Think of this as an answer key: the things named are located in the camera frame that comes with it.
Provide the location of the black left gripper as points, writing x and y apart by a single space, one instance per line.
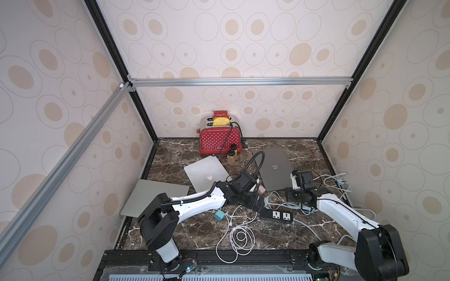
252 204

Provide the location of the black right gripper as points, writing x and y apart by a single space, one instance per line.
293 193

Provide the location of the mint green charger adapter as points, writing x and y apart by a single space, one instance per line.
219 215

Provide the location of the pink charger adapter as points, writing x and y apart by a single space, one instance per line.
260 190

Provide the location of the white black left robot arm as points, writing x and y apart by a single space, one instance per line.
158 221

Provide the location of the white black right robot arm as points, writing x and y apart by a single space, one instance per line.
378 255

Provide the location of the white laptop centre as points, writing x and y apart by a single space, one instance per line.
205 172

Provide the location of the dark grey laptop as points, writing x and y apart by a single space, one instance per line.
276 170

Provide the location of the silver laptop left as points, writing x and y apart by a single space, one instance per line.
145 191

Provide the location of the black power strip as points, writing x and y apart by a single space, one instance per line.
276 216

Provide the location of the small brown spice jar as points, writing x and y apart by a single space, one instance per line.
232 154

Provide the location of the red polka dot toaster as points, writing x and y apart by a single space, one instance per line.
219 133

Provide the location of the silver aluminium horizontal bar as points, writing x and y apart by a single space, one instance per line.
228 82

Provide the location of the silver aluminium diagonal bar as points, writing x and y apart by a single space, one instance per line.
35 205

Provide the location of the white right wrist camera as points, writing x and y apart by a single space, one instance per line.
295 178

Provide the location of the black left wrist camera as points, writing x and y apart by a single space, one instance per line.
246 181

